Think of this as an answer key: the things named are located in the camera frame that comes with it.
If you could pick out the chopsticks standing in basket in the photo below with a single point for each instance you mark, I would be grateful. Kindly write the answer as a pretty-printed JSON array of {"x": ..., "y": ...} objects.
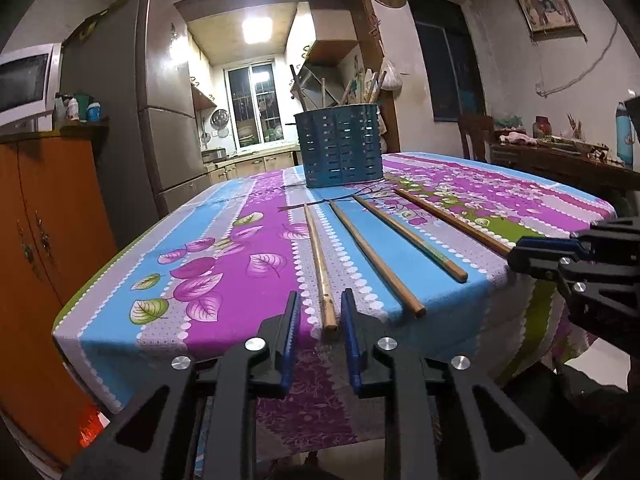
[{"x": 312, "y": 92}]

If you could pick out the dark room window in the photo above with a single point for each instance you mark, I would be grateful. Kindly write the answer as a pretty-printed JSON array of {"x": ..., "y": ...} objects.
[{"x": 445, "y": 55}]

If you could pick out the blue jar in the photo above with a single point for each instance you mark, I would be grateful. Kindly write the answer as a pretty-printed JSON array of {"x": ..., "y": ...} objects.
[{"x": 94, "y": 112}]

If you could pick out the white hanging plastic bag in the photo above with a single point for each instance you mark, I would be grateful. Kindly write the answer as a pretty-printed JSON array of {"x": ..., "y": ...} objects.
[{"x": 393, "y": 77}]

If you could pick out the square ceiling light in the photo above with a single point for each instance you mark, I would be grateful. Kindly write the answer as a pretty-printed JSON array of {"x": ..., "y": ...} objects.
[{"x": 257, "y": 30}]

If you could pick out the blue perforated utensil basket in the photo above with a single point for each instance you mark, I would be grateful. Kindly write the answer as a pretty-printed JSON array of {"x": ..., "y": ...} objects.
[{"x": 340, "y": 147}]

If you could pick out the dark wooden chair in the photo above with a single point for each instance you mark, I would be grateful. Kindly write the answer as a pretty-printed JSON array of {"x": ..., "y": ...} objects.
[{"x": 475, "y": 135}]

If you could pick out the grey refrigerator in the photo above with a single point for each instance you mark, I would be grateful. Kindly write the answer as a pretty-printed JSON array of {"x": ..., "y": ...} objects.
[{"x": 150, "y": 110}]

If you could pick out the wooden kitchen wall cabinet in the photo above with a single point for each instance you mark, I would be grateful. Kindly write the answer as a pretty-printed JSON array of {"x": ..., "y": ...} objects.
[{"x": 332, "y": 52}]

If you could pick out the framed wall picture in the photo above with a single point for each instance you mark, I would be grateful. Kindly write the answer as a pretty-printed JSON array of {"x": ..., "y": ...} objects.
[{"x": 546, "y": 9}]

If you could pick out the hanging metal strainer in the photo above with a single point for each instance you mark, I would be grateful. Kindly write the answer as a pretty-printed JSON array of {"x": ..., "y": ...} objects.
[{"x": 219, "y": 118}]

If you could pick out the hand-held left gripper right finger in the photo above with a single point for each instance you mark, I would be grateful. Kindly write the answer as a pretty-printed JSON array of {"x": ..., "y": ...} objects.
[{"x": 351, "y": 345}]

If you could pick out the floral striped tablecloth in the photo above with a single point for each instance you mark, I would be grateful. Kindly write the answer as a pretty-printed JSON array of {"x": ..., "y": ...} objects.
[{"x": 225, "y": 240}]

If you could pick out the blue thermos bottle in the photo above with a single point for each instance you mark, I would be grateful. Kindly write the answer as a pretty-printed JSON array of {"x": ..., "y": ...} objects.
[{"x": 624, "y": 135}]

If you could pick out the green bag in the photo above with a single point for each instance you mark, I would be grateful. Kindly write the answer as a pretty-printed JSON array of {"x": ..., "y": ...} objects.
[{"x": 96, "y": 20}]

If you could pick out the green plastic container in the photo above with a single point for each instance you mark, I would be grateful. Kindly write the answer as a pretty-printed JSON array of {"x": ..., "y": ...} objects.
[{"x": 84, "y": 100}]

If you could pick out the white microwave oven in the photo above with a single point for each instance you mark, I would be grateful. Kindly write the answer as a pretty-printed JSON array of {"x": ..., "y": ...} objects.
[{"x": 25, "y": 82}]

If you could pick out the glass jar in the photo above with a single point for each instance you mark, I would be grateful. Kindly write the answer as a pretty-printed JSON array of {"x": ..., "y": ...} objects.
[{"x": 541, "y": 127}]

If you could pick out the orange wooden cabinet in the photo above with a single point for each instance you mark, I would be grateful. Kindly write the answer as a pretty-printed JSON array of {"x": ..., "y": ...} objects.
[{"x": 45, "y": 240}]

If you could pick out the pink cloth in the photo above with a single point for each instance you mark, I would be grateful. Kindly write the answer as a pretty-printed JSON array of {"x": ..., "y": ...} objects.
[{"x": 517, "y": 138}]

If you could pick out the clear plastic bottle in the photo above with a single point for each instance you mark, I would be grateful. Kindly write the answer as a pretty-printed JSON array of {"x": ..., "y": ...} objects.
[{"x": 60, "y": 110}]

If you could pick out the red plastic bag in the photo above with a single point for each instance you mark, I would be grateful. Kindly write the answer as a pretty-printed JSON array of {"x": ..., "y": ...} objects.
[{"x": 92, "y": 427}]

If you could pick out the kitchen window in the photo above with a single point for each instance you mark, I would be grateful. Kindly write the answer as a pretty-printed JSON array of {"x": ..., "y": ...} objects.
[{"x": 250, "y": 105}]

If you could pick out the cream kitchen base cabinets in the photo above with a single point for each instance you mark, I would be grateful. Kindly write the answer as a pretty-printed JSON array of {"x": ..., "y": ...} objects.
[{"x": 250, "y": 162}]

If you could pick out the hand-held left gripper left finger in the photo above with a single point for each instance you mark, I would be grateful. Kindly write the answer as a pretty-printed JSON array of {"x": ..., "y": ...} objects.
[{"x": 289, "y": 345}]

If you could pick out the dark wooden side table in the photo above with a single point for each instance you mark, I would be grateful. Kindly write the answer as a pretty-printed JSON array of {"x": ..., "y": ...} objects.
[{"x": 560, "y": 167}]

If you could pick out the brown wooden door frame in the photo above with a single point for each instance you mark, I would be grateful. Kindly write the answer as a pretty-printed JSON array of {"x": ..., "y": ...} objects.
[{"x": 370, "y": 35}]

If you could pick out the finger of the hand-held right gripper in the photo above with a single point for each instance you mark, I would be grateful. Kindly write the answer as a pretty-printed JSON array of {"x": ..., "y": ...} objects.
[
  {"x": 600, "y": 290},
  {"x": 550, "y": 246}
]

